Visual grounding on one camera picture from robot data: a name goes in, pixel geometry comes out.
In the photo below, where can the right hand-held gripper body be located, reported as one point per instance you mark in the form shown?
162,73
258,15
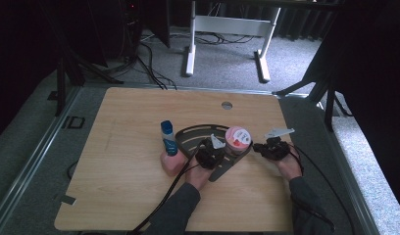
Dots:
277,149

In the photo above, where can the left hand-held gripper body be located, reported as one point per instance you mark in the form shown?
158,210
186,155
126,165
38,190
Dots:
208,156

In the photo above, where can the pink jar with white lid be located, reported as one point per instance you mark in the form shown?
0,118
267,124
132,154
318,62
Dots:
238,140

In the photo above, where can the black slotted corner rack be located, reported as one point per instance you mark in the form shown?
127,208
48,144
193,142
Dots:
191,138

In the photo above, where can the pink bottle with blue pump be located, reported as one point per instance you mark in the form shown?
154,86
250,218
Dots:
173,164

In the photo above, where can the white bottle with blue cap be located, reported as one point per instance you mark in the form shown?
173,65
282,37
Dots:
167,129

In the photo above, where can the person's left hand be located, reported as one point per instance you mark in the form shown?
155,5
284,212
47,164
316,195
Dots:
198,176

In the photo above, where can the person's right hand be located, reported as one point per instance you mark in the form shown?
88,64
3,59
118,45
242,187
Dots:
291,168

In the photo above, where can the grey round table grommet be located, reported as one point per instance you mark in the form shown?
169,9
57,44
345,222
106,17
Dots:
226,105

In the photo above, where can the black metal stand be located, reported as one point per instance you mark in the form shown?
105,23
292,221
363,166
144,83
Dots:
328,107
60,84

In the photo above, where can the grey tape strip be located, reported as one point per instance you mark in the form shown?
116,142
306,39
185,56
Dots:
65,199

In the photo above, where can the black computer tower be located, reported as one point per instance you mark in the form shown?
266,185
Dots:
131,26

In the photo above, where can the grey metal rail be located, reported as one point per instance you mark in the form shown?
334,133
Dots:
31,160
355,182

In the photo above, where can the white desk frame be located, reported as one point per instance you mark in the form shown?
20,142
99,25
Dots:
227,25

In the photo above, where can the black rectangular bracket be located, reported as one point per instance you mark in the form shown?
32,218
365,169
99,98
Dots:
70,122

